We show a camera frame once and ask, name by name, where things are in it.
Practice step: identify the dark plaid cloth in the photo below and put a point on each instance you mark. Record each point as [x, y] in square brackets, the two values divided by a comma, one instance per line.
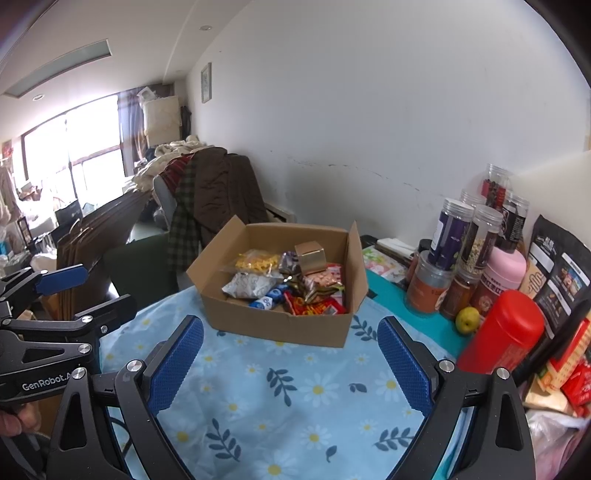
[182, 221]

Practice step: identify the red and cream paper bag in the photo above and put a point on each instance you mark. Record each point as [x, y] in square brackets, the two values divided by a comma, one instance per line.
[565, 374]

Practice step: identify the clear jar purple label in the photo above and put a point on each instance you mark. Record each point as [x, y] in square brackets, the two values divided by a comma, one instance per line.
[448, 235]

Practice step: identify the clear jar brown label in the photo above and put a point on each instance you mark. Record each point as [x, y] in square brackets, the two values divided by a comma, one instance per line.
[459, 290]

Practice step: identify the stack of phone and tissues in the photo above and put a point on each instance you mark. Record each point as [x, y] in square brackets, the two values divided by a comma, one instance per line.
[392, 245]

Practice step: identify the dark green armchair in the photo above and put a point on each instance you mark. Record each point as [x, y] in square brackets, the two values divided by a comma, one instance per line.
[138, 265]

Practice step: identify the gold cardboard box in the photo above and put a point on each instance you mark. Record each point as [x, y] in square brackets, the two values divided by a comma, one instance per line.
[310, 256]

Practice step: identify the green gold cereal packet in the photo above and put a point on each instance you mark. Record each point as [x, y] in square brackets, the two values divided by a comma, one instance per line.
[314, 291]

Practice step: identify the brown quilted jacket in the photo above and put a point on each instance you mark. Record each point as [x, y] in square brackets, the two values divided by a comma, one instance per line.
[219, 189]

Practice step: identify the clear jar orange label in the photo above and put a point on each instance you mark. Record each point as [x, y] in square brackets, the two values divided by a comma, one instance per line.
[427, 288]

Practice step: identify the clear jar with seeds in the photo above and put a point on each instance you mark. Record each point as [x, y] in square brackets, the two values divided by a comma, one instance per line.
[480, 237]

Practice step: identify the cartoon print cloth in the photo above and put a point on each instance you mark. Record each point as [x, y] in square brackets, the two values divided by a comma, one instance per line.
[381, 266]

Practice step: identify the clear jar dark berries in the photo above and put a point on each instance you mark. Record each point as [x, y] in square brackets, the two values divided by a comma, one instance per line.
[496, 184]

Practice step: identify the red spice jar black lid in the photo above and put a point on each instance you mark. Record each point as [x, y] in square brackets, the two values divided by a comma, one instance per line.
[415, 258]

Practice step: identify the cream cushion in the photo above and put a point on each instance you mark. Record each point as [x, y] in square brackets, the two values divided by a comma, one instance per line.
[159, 115]

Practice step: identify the framed wall picture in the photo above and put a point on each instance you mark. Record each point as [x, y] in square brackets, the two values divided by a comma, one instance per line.
[206, 82]

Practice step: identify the red canister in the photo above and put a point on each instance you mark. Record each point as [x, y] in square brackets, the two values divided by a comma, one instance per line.
[503, 332]

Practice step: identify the curtain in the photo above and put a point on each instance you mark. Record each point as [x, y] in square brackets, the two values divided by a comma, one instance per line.
[131, 127]

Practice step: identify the pink bottle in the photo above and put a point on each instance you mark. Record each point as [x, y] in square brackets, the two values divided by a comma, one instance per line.
[501, 277]

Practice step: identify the person's left hand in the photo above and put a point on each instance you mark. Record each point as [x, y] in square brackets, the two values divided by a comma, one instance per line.
[14, 421]

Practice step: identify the floral light blue tablecloth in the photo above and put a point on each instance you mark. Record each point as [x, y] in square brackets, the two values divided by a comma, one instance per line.
[300, 392]

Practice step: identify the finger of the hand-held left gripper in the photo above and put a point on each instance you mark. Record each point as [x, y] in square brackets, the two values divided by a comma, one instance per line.
[62, 279]
[106, 311]

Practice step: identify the clear jar black label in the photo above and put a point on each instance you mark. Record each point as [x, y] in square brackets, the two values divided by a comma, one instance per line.
[513, 221]

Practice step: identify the wooden board stack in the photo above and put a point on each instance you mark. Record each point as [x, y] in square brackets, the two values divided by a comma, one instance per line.
[92, 230]

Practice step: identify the brown cardboard box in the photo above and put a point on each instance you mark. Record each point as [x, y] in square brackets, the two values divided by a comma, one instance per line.
[277, 323]

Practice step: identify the window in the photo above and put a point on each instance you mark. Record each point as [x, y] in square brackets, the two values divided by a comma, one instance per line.
[74, 138]

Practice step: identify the white wall radiator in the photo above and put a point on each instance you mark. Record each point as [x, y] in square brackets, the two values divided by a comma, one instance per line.
[279, 213]

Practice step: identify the silver snack packet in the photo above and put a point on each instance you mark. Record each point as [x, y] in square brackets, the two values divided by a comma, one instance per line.
[247, 285]

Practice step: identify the cream blanket pile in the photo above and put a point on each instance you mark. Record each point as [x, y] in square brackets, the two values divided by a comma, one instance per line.
[164, 157]

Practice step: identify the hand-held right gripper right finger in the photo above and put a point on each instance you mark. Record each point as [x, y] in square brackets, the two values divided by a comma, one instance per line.
[406, 364]

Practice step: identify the black printed pouch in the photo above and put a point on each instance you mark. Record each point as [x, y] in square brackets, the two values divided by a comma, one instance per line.
[558, 277]

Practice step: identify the clear plastic bag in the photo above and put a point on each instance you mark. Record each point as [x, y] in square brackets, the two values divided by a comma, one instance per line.
[554, 438]

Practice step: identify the blue and white candy packet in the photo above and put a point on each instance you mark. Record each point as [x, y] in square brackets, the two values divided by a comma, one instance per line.
[268, 299]

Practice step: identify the pink snack packet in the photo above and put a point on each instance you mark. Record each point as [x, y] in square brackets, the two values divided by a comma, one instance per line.
[327, 278]

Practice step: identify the yellow green fruit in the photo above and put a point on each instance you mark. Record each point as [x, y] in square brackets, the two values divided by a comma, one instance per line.
[467, 320]

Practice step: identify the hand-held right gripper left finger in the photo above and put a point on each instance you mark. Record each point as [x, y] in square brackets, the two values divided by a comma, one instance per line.
[178, 364]

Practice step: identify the grey chair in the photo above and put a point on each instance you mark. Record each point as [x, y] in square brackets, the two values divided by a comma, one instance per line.
[162, 196]

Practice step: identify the yellow waffle bread packet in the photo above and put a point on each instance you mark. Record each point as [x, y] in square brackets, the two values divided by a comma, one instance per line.
[256, 263]

